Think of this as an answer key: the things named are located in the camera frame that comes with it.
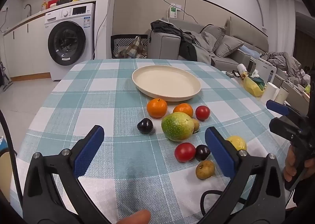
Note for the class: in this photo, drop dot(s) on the white device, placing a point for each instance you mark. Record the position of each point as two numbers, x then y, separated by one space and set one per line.
265 68

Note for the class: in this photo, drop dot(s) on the grey cushion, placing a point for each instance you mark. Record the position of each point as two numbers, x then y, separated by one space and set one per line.
211 38
227 46

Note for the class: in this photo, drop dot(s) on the grey bedding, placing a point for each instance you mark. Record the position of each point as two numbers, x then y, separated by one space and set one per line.
283 62

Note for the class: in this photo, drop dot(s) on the cream round plate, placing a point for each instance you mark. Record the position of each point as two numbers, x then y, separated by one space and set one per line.
166 83

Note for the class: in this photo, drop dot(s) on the yellow lemon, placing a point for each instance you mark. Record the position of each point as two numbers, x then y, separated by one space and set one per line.
237 142

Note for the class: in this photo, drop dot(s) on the person's right hand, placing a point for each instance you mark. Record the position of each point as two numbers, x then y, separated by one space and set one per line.
291 164

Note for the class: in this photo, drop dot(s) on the person's left hand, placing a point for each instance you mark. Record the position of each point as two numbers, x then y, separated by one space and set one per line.
137 217

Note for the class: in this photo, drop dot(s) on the plaid cloth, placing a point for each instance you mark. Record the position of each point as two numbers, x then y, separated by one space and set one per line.
134 47

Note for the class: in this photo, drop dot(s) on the grey sofa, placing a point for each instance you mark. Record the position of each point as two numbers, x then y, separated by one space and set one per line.
162 46

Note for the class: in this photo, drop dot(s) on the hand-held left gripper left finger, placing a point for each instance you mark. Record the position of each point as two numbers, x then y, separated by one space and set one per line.
89 151

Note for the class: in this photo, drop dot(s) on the white green power strip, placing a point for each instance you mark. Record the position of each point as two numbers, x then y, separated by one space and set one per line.
174 12

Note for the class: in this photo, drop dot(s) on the orange tangerine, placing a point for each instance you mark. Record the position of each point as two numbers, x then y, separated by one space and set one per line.
157 107
183 110

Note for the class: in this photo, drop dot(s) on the red tomato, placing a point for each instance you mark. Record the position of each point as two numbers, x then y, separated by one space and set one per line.
184 152
202 112

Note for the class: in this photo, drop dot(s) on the dark clothes pile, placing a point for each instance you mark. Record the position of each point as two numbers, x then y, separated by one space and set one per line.
182 38

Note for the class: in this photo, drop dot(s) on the blue cloth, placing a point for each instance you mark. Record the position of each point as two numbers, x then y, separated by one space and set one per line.
249 51

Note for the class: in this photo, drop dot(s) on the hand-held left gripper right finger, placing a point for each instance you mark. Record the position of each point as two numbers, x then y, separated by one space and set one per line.
219 152

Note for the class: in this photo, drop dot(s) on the floor mop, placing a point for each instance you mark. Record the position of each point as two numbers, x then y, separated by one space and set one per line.
5 78

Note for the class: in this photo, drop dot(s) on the black laundry basket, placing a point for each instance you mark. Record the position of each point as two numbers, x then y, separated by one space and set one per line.
115 44

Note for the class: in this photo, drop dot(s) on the white washing machine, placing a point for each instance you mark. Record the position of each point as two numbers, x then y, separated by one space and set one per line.
71 41

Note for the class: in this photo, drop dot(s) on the white paper roll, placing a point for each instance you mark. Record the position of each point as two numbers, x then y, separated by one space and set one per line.
270 92
281 94

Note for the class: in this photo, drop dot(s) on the dark purple plum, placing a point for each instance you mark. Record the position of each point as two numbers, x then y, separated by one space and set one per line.
202 152
145 126

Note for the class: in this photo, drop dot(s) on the metal faucet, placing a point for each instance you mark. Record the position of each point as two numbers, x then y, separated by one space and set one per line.
28 8

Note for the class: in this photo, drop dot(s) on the white kitchen base cabinet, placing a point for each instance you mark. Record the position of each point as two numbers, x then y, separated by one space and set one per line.
27 49

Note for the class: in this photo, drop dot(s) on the red box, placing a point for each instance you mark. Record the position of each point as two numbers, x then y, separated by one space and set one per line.
54 2

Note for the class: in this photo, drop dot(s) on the green yellow mango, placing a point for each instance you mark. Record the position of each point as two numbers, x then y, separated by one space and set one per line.
177 126

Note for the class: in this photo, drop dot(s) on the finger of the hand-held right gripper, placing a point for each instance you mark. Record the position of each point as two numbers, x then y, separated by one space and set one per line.
285 127
276 107

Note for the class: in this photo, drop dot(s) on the orange bottle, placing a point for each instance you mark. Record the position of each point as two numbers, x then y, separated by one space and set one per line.
44 5

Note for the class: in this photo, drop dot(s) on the small brown fruit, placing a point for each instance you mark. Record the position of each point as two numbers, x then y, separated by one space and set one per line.
196 125
205 169

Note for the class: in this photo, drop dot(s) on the white bottle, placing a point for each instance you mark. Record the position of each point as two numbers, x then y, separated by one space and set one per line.
242 69

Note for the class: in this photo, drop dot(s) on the yellow plastic bag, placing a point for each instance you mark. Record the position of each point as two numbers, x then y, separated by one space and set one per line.
252 87

